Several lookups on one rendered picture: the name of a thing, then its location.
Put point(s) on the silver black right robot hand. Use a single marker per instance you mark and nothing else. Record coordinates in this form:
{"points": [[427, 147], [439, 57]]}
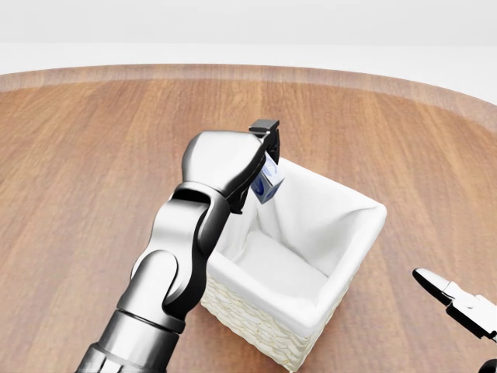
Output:
{"points": [[458, 297]]}

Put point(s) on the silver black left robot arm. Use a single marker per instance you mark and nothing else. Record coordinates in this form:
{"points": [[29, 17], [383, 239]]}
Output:
{"points": [[163, 272]]}

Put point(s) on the white lined wicker basket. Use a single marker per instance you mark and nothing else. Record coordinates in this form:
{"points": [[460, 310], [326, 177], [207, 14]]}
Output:
{"points": [[295, 264]]}

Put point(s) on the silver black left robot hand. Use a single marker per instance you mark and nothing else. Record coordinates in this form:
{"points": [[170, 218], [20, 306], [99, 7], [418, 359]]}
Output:
{"points": [[221, 159]]}

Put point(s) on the blue white cream cheese box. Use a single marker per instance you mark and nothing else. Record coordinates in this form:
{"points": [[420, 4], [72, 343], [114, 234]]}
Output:
{"points": [[268, 182]]}

